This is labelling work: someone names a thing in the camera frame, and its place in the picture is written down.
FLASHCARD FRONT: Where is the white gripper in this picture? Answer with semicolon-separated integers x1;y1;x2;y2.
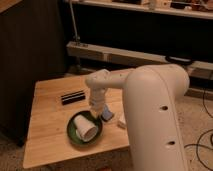
89;89;107;119

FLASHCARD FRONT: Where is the green ceramic bowl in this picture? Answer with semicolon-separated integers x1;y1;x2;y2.
67;111;103;146

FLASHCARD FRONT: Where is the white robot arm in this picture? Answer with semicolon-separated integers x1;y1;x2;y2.
85;64;189;171

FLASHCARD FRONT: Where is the blue sponge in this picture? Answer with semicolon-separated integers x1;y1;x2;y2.
101;105;114;122

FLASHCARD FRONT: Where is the white paper cup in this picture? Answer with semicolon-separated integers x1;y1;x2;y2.
74;115;98;142

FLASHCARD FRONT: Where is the black cylindrical object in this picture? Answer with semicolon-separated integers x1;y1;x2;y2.
61;90;86;105

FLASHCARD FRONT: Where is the small white object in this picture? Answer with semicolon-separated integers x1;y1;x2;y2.
117;115;126;129

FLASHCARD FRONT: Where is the wooden table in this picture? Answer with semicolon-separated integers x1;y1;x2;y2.
23;76;129;168

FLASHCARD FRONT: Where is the metal pole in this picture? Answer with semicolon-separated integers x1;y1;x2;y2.
69;0;87;47

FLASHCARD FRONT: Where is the dark cabinet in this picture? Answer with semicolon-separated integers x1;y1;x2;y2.
0;0;66;146

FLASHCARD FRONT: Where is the grey long case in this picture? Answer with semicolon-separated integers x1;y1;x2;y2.
66;41;213;78

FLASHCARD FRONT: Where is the upper wooden shelf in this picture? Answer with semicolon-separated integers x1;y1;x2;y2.
63;0;213;20

